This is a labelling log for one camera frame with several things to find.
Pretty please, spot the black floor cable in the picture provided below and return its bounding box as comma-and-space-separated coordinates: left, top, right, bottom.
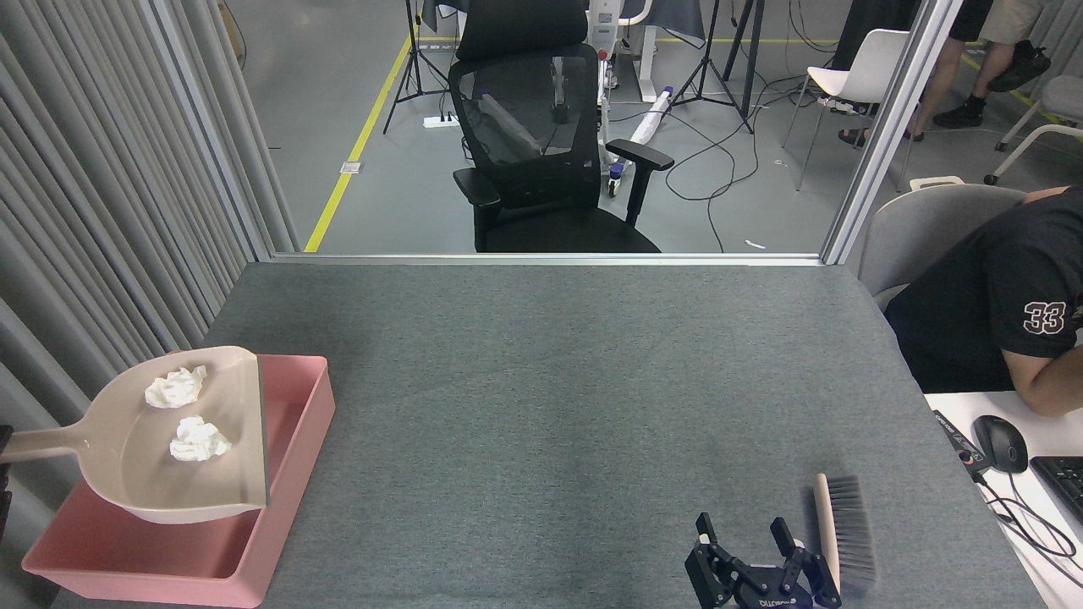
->
605, 0, 847, 253

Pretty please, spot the dark grey hanging cloth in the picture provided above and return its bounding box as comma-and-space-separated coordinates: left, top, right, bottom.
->
622, 0, 707, 49

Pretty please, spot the small black control box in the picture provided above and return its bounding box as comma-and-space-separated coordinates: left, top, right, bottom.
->
932, 410, 992, 473

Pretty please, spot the black computer mouse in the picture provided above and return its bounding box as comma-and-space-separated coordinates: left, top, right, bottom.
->
971, 414, 1030, 475

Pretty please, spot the standing person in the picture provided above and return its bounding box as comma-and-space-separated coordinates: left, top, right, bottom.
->
838, 0, 1053, 146

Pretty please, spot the black desk cable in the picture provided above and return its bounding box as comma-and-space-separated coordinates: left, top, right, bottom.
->
971, 469, 1080, 559

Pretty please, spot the grey shell chair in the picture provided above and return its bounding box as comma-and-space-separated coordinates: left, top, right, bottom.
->
858, 184, 1029, 312

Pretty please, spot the black keyboard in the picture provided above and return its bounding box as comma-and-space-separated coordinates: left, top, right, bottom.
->
1032, 455, 1083, 521

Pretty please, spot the beige plastic dustpan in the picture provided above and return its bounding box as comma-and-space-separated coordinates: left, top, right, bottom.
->
0, 345, 272, 525

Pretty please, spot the black mesh office chair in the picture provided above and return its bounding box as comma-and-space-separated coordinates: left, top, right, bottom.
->
448, 0, 675, 253

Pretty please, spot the black tripod stand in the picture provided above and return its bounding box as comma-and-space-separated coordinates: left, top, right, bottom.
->
382, 0, 454, 134
673, 0, 767, 134

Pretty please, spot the beige brush with black bristles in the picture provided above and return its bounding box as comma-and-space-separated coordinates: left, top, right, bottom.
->
804, 474, 877, 593

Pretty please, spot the grey chair with white legs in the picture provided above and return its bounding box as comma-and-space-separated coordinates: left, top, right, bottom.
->
984, 74, 1083, 185

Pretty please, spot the white stand on wheels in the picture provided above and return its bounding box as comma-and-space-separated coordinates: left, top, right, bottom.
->
588, 0, 678, 197

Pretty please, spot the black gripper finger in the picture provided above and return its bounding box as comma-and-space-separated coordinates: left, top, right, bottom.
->
684, 511, 747, 609
767, 517, 844, 606

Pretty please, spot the seated person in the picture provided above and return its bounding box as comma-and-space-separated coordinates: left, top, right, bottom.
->
884, 186, 1083, 417

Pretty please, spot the white plastic chair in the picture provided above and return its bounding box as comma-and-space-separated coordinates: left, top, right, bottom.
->
782, 29, 910, 191

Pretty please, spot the grey pleated curtain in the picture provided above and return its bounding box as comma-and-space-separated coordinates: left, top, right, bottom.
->
0, 0, 301, 609

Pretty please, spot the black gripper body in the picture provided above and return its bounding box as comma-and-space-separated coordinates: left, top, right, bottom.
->
734, 586, 815, 609

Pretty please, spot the pink plastic bin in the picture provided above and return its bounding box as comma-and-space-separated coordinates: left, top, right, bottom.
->
21, 354, 336, 608

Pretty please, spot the white paper ball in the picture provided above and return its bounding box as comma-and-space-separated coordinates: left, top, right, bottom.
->
169, 415, 232, 463
144, 365, 208, 410

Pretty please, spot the black fabric backdrop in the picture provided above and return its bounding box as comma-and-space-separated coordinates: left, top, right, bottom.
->
831, 0, 923, 73

